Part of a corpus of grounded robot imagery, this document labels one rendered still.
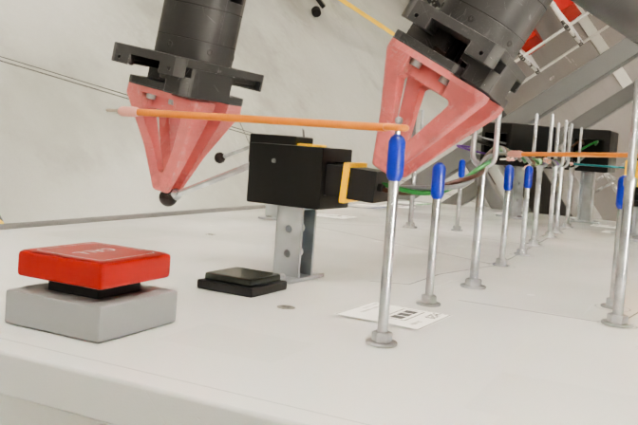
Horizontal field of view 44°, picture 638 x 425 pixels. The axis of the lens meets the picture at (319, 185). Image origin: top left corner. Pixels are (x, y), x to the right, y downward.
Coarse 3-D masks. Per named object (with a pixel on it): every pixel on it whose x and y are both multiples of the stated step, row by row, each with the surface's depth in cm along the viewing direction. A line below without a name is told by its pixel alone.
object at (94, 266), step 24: (24, 264) 36; (48, 264) 36; (72, 264) 35; (96, 264) 34; (120, 264) 35; (144, 264) 37; (168, 264) 39; (48, 288) 37; (72, 288) 36; (96, 288) 34; (120, 288) 37
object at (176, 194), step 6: (234, 168) 56; (240, 168) 56; (246, 168) 56; (222, 174) 57; (228, 174) 56; (234, 174) 56; (204, 180) 58; (210, 180) 57; (216, 180) 57; (192, 186) 58; (198, 186) 58; (204, 186) 58; (174, 192) 59; (180, 192) 58; (186, 192) 58; (174, 198) 59
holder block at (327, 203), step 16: (256, 144) 53; (272, 144) 52; (288, 144) 55; (256, 160) 53; (288, 160) 52; (304, 160) 51; (320, 160) 51; (336, 160) 52; (256, 176) 53; (272, 176) 52; (288, 176) 52; (304, 176) 51; (320, 176) 51; (256, 192) 53; (272, 192) 52; (288, 192) 52; (304, 192) 51; (320, 192) 51; (304, 208) 51; (320, 208) 51; (336, 208) 53
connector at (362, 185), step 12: (336, 168) 51; (360, 168) 51; (336, 180) 51; (348, 180) 51; (360, 180) 50; (372, 180) 50; (384, 180) 52; (324, 192) 51; (336, 192) 51; (348, 192) 51; (360, 192) 50; (372, 192) 50
